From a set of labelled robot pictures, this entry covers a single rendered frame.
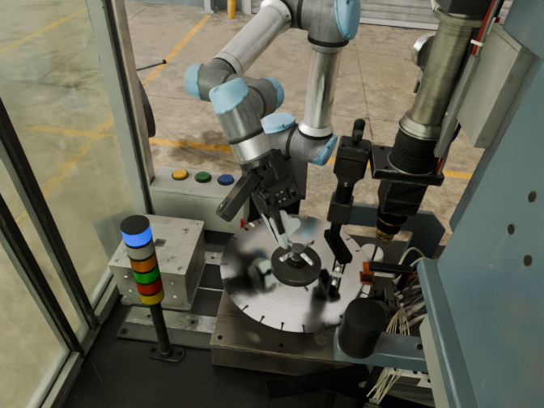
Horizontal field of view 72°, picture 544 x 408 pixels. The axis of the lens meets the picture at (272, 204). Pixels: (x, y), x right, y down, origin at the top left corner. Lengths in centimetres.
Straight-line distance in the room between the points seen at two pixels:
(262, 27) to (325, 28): 17
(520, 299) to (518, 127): 11
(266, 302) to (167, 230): 35
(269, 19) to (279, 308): 70
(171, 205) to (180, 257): 28
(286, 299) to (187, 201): 49
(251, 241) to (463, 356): 63
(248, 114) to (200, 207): 48
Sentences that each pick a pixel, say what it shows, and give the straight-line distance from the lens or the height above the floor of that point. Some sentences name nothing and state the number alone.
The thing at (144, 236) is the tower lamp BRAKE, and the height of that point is 115.
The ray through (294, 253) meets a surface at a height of 100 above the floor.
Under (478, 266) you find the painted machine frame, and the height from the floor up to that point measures 137.
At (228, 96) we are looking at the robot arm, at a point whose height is 128.
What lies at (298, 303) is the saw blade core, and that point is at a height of 95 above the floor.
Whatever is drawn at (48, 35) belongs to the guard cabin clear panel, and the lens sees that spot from 78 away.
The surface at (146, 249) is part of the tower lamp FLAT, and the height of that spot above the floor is 112.
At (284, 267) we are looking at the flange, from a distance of 82.
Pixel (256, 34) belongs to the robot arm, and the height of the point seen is 131.
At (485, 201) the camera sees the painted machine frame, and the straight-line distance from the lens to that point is 32.
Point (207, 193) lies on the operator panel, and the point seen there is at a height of 90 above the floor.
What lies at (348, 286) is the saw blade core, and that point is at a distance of 82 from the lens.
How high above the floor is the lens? 158
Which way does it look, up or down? 40 degrees down
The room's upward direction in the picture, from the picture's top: 4 degrees clockwise
